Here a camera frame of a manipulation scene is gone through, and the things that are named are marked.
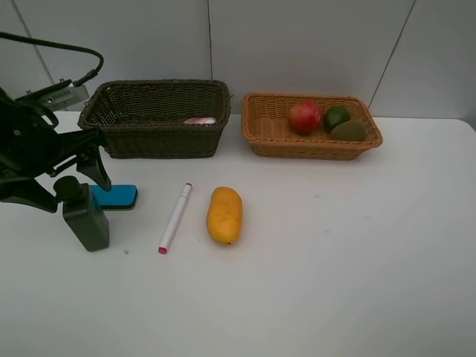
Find dark brown wicker basket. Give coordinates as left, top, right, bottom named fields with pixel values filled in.
left=78, top=80, right=231, bottom=159

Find white marker pink caps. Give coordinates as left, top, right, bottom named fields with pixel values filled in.
left=158, top=183, right=193, bottom=254

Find orange wicker basket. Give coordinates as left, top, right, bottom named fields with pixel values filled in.
left=241, top=93, right=383, bottom=161

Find brown kiwi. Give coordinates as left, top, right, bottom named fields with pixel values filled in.
left=330, top=120, right=366, bottom=141

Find blue whiteboard eraser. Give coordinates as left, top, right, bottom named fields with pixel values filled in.
left=90, top=184, right=138, bottom=210

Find yellow mango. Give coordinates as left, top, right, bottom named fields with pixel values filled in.
left=206, top=187, right=242, bottom=245

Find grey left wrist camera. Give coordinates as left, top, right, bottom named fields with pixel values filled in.
left=16, top=78, right=90, bottom=112

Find red apple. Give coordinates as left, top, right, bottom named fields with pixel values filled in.
left=288, top=101, right=321, bottom=135

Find dark green pump bottle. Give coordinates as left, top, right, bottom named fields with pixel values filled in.
left=54, top=176, right=109, bottom=252

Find green avocado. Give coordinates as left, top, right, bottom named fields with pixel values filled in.
left=323, top=106, right=350, bottom=132

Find pink bottle white cap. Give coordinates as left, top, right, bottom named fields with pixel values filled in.
left=183, top=117, right=216, bottom=126

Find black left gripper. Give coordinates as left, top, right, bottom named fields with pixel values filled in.
left=1, top=91, right=112, bottom=213

